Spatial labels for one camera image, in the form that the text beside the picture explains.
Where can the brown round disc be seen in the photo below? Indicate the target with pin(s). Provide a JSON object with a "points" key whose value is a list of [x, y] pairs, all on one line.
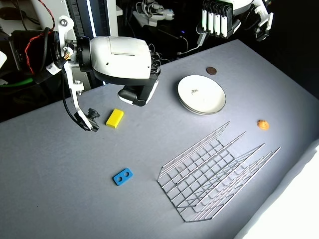
{"points": [[211, 70]]}

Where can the white right camera bracket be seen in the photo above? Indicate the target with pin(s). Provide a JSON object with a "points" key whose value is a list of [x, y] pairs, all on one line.
{"points": [[74, 99]]}

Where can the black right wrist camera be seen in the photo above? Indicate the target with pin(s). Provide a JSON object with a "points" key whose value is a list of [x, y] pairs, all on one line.
{"points": [[92, 117]]}

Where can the white background device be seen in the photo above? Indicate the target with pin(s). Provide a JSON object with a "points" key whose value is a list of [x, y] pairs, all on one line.
{"points": [[149, 20]]}

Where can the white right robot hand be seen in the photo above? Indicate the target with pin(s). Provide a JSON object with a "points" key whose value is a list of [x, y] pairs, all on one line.
{"points": [[119, 57]]}

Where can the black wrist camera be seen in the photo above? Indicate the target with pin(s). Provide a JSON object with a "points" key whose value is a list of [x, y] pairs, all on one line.
{"points": [[261, 33], [92, 117]]}

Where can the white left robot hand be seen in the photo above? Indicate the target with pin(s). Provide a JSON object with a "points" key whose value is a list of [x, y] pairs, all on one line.
{"points": [[215, 22]]}

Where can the blue block with two holes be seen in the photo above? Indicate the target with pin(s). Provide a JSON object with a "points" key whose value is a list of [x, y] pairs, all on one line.
{"points": [[123, 176]]}

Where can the white camera bracket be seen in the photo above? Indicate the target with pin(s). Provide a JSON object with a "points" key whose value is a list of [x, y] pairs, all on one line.
{"points": [[269, 22], [74, 99]]}

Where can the white left camera bracket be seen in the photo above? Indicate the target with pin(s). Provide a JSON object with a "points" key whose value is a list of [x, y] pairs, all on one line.
{"points": [[269, 22]]}

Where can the yellow rectangular block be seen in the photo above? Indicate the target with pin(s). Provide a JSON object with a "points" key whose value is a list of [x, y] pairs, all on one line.
{"points": [[114, 118]]}

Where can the orange swirl cookie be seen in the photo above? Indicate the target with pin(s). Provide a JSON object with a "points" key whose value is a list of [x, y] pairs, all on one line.
{"points": [[263, 125]]}

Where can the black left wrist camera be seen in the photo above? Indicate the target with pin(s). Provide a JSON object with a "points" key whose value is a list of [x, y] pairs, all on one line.
{"points": [[261, 33]]}

